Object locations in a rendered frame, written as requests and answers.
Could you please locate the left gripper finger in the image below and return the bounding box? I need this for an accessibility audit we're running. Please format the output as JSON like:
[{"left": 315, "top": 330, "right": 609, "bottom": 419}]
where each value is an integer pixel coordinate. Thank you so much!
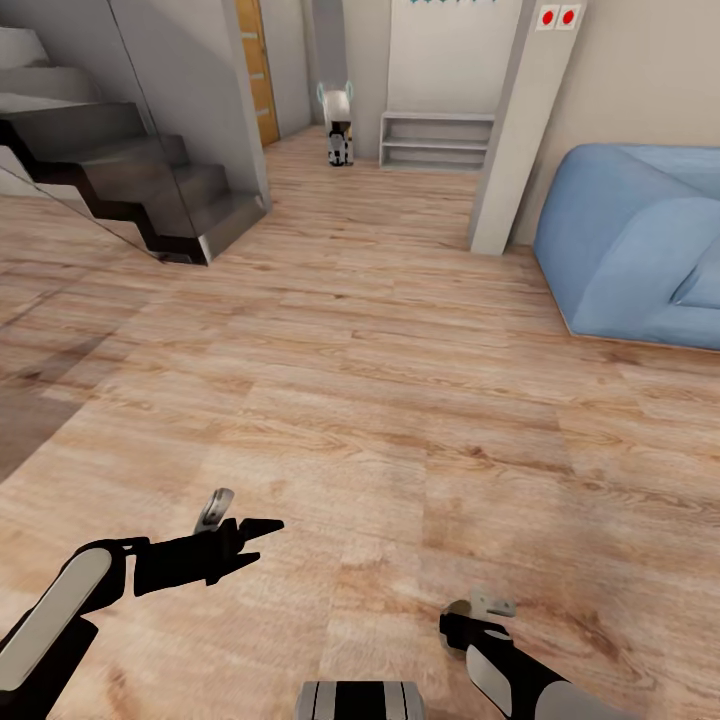
[
  {"left": 238, "top": 518, "right": 284, "bottom": 552},
  {"left": 225, "top": 551, "right": 261, "bottom": 575}
]

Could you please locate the pillar candle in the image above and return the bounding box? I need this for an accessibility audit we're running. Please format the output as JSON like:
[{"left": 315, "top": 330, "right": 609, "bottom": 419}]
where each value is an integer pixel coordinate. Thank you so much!
[{"left": 437, "top": 600, "right": 472, "bottom": 661}]

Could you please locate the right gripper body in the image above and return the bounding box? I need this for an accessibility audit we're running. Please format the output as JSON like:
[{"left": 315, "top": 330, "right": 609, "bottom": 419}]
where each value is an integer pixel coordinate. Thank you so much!
[{"left": 442, "top": 613, "right": 507, "bottom": 651}]

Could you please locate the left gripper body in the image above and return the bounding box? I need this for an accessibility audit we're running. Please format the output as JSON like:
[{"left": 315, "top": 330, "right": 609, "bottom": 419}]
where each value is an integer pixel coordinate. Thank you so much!
[{"left": 170, "top": 518, "right": 240, "bottom": 588}]

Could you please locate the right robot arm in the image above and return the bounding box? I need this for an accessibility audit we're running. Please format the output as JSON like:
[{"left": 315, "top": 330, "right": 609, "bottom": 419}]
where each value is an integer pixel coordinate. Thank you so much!
[{"left": 438, "top": 591, "right": 644, "bottom": 720}]

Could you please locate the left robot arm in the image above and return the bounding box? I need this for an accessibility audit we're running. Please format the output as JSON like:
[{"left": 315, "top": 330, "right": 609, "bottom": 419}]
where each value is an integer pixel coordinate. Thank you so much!
[{"left": 0, "top": 487, "right": 284, "bottom": 720}]

